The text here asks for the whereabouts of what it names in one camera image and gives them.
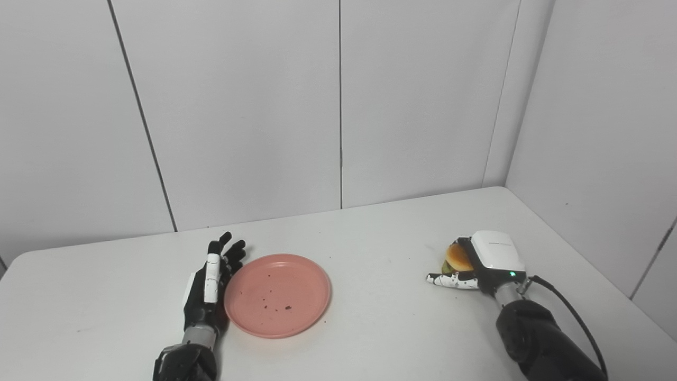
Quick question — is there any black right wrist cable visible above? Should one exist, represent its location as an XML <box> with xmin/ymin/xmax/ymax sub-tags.
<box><xmin>521</xmin><ymin>275</ymin><xmax>609</xmax><ymax>379</ymax></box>

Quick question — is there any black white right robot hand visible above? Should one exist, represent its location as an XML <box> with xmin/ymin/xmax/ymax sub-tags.
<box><xmin>426</xmin><ymin>230</ymin><xmax>527</xmax><ymax>296</ymax></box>

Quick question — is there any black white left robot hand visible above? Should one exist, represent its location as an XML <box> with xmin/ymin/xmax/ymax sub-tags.
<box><xmin>182</xmin><ymin>231</ymin><xmax>247</xmax><ymax>333</ymax></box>

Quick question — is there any pink round plate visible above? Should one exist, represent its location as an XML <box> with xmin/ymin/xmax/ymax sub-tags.
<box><xmin>224</xmin><ymin>253</ymin><xmax>332</xmax><ymax>339</ymax></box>

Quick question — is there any toy hamburger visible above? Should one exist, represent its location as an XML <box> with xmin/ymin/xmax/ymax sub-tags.
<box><xmin>442</xmin><ymin>242</ymin><xmax>475</xmax><ymax>276</ymax></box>

